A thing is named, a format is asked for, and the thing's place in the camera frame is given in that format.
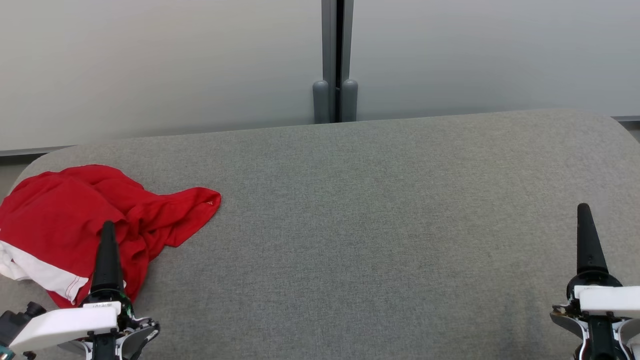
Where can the grey partition post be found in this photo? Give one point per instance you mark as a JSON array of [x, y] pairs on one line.
[[327, 40]]

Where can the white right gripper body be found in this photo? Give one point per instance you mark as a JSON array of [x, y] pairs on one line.
[[610, 300]]

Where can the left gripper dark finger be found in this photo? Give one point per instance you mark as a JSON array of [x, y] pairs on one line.
[[107, 260]]

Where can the red and white jersey shirt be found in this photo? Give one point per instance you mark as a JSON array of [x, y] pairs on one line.
[[60, 215]]

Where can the grey cylinder post bumper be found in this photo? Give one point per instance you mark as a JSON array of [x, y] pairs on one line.
[[350, 100], [321, 102]]

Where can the grey partition base rail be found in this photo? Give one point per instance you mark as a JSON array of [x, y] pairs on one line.
[[35, 150], [627, 119]]

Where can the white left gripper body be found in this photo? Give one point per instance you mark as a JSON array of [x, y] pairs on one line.
[[65, 325]]

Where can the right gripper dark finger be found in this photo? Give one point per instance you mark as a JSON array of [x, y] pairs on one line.
[[589, 245]]

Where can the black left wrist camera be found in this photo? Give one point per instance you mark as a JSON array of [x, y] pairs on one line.
[[15, 322]]

